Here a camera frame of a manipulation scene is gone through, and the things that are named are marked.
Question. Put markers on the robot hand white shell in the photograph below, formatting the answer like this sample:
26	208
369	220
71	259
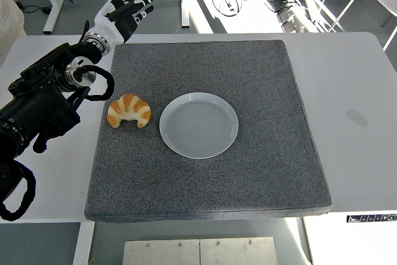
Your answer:
107	27

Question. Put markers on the table height control panel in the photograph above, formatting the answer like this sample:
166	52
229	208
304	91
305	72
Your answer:
372	218

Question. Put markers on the clear tape strip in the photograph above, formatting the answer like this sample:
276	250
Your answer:
358	119

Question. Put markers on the golden croissant bread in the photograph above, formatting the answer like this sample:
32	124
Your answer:
130	106

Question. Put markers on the grey speckled square mat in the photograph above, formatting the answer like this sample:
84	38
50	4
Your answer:
198	184

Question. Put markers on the round pale grey plate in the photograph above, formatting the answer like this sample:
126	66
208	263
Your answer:
198	125

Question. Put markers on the person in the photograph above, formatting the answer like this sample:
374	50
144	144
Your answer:
9	20

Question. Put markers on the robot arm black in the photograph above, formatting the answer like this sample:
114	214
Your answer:
37	103

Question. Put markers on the white table leg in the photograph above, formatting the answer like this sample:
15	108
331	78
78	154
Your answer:
83	243

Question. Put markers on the grey metal plate with screws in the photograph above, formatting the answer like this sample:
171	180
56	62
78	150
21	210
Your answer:
198	252

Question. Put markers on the white desk leg with foot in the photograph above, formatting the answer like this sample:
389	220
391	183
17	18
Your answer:
52	1

